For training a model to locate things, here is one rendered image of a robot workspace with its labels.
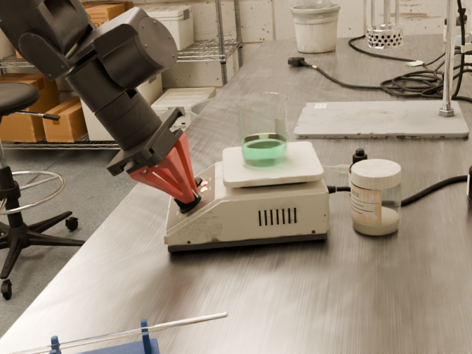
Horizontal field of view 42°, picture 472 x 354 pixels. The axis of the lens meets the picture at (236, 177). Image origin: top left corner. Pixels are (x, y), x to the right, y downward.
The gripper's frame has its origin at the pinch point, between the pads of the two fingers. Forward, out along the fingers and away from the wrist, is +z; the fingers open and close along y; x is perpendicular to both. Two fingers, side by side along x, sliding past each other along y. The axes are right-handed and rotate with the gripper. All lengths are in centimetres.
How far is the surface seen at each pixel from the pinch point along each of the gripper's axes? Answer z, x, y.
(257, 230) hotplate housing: 7.4, -5.9, -1.2
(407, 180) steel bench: 20.8, -16.5, 21.1
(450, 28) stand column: 13, -25, 52
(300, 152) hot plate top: 5.1, -10.8, 9.7
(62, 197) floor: 33, 175, 137
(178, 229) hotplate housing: 1.9, 1.2, -4.1
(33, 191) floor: 25, 192, 141
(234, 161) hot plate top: 0.8, -4.5, 5.6
